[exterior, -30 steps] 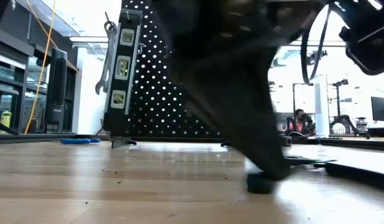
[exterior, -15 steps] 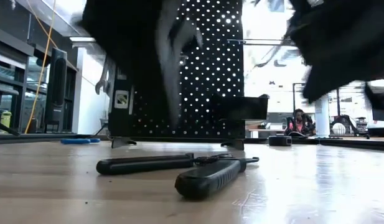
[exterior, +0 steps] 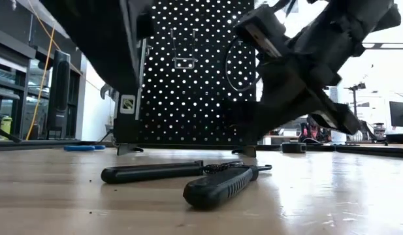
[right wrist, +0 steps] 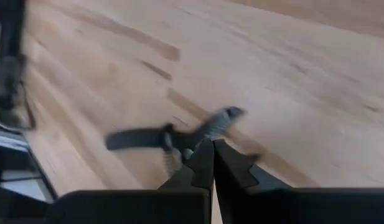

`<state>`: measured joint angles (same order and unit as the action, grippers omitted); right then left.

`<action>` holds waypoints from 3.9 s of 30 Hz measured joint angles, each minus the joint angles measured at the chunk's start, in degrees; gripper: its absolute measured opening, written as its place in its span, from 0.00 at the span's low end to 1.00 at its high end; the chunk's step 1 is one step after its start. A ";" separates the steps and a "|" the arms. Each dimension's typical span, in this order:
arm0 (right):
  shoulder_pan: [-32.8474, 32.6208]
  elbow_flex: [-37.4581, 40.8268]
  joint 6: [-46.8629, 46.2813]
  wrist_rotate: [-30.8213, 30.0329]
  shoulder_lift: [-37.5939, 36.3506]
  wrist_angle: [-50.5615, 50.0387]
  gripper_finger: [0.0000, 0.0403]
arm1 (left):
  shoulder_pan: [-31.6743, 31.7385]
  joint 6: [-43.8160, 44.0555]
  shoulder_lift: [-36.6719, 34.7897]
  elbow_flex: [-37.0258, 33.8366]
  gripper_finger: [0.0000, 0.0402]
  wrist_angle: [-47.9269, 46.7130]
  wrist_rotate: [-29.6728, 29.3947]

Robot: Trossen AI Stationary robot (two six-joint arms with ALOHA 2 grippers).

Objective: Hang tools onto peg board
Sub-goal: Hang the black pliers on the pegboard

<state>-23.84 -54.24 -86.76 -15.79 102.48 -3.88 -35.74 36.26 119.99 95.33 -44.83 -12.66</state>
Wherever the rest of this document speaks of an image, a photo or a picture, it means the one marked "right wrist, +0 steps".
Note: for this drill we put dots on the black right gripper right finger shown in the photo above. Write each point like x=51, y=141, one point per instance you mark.
x=272, y=205

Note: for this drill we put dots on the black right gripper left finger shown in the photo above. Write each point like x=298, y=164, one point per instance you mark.
x=179, y=202

